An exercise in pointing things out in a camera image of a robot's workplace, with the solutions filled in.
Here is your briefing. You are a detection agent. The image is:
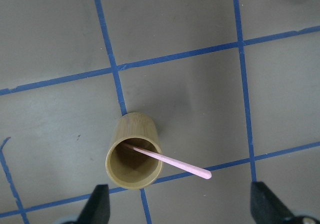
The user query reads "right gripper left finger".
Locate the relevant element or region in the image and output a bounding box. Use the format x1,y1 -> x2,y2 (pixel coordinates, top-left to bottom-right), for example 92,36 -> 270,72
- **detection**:
76,184 -> 111,224

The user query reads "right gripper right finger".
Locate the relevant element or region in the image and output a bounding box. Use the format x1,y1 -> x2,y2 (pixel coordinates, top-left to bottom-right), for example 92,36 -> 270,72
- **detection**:
250,181 -> 296,224

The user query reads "bamboo wooden cup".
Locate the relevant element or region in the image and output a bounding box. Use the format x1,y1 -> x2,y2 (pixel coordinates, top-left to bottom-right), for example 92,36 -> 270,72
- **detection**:
105,112 -> 163,190

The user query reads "pink chopstick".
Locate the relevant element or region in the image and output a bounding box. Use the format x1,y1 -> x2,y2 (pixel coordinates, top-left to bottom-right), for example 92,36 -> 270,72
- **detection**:
122,143 -> 212,180

